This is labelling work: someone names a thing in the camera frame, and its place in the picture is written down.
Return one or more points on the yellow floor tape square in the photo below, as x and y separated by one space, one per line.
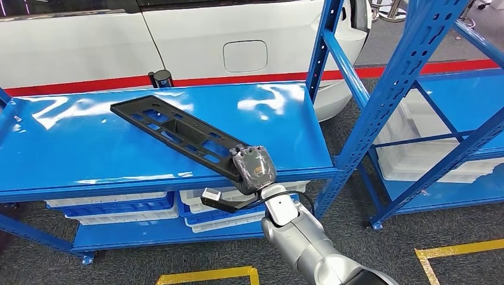
204 274
464 248

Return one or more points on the white car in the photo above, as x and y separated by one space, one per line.
78 47

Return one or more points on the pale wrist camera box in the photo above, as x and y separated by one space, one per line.
212 194

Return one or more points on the chrome chair base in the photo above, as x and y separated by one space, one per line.
390 10

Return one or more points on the white plastic bin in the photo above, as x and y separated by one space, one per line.
193 198
413 175
405 157
421 126
98 200
228 226
126 219

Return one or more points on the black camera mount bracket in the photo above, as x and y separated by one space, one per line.
232 205

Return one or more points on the long black plastic part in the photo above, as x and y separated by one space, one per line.
157 118

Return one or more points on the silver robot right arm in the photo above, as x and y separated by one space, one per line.
299 244

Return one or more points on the blue metal shelf rack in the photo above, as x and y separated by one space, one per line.
78 157
472 102

